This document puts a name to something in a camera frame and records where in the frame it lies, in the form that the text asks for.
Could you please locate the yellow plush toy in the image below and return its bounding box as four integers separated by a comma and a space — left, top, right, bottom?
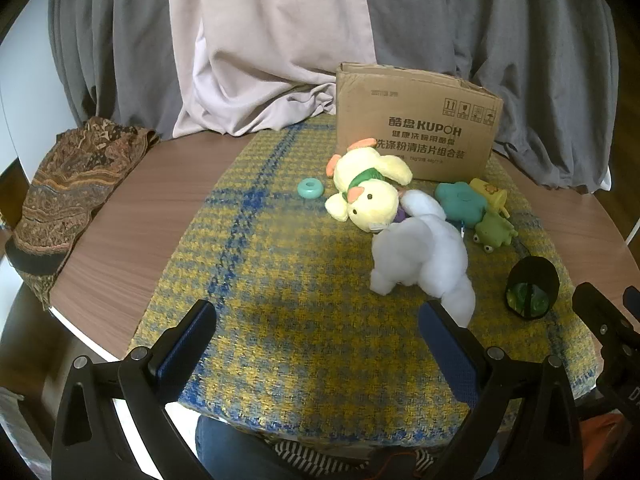
325, 137, 414, 233

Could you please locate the green frog toy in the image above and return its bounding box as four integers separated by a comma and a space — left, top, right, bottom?
472, 211, 516, 253

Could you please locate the teal toy ring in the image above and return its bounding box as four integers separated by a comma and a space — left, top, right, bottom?
297, 177, 325, 201

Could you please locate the yellow and blue plaid cloth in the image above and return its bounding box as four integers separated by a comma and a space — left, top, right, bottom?
127, 120, 601, 448

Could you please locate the grey curtain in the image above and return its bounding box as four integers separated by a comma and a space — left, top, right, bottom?
47, 0, 201, 136
360, 0, 621, 195

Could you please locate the yellow toy cup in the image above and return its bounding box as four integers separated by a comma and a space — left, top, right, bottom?
468, 177, 512, 219

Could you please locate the person's leg in jeans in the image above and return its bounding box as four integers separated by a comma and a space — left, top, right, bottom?
195, 416, 283, 480

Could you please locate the black strap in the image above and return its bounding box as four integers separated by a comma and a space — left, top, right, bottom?
6, 240, 76, 277

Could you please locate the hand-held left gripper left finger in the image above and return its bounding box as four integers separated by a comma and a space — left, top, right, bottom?
51, 299, 218, 480

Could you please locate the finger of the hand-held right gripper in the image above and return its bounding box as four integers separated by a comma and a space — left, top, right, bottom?
571, 282, 640, 357
622, 285, 640, 322

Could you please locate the white plush toy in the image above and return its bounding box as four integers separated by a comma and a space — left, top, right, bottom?
369, 190, 476, 328

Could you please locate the pale pink curtain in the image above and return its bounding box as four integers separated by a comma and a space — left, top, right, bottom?
167, 0, 378, 137

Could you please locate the brown paisley cloth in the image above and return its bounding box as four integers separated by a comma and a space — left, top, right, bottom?
5, 116, 161, 311

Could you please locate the teal flower toy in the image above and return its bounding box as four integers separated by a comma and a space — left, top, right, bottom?
434, 181, 488, 222

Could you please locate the striped clothing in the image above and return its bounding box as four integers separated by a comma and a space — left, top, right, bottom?
270, 439, 441, 472

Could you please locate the brown cardboard box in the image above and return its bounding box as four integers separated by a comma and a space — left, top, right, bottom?
335, 62, 504, 183

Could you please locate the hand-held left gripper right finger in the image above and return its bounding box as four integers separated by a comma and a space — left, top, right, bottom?
419, 300, 583, 480

